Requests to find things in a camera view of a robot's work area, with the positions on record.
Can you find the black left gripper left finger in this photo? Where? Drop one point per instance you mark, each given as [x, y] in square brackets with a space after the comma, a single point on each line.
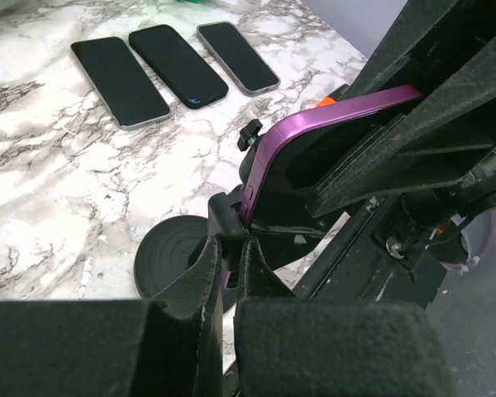
[169, 345]

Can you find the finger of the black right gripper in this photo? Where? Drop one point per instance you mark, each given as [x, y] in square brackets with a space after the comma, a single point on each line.
[444, 49]

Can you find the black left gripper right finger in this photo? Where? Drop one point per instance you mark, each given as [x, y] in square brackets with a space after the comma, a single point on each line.
[287, 346]

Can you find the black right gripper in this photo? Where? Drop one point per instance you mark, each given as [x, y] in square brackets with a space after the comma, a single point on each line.
[403, 248]

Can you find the small black phone stand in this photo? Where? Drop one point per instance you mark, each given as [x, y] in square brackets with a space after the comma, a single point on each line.
[172, 246]

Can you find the purple phone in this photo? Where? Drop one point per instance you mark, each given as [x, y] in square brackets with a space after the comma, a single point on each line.
[282, 168]

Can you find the silver phone with dark screen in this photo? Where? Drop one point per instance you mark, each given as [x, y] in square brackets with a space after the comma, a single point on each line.
[129, 94]

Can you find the orange highlighter marker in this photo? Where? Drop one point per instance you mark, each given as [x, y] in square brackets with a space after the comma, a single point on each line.
[326, 101]

